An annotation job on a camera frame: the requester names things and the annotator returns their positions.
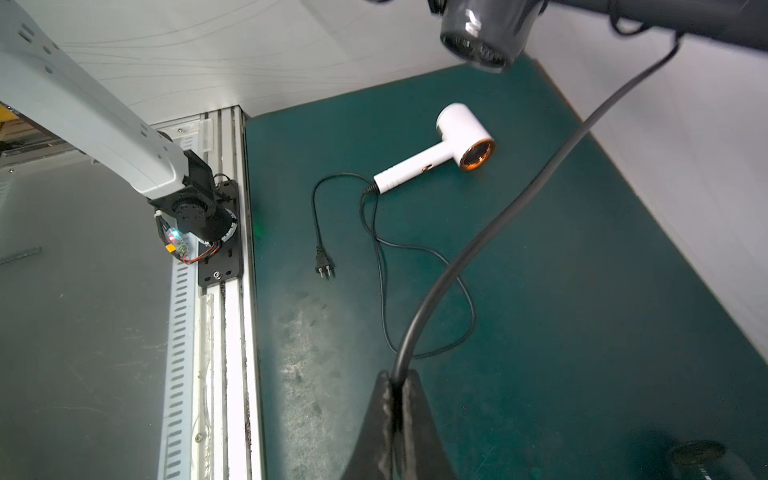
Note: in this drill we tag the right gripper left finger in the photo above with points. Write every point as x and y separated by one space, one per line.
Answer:
372 455

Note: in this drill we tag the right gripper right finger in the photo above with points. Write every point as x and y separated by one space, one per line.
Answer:
419 450

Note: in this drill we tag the green hair dryer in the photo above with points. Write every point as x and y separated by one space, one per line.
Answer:
707 460

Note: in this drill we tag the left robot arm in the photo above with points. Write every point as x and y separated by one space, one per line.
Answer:
43 85

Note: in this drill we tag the white hair dryer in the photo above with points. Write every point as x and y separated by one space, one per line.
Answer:
464 140

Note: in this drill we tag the green table mat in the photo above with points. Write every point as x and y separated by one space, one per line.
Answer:
582 344

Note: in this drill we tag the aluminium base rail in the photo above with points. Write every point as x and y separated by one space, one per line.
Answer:
227 416

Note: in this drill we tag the white slotted cable duct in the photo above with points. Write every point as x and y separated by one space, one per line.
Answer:
176 430

